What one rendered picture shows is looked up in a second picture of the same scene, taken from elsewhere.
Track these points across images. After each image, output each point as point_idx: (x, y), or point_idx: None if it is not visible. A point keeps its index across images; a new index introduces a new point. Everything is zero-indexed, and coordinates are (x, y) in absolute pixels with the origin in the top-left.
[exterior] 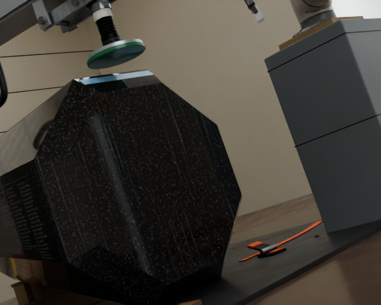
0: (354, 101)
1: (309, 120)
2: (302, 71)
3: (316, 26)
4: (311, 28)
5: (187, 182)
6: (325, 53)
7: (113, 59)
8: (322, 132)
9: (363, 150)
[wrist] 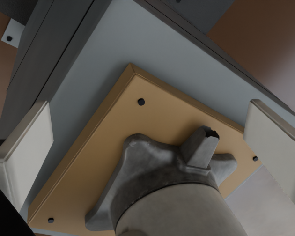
0: (14, 85)
1: (59, 1)
2: (46, 62)
3: (50, 189)
4: (59, 179)
5: None
6: (10, 132)
7: None
8: (51, 7)
9: (26, 41)
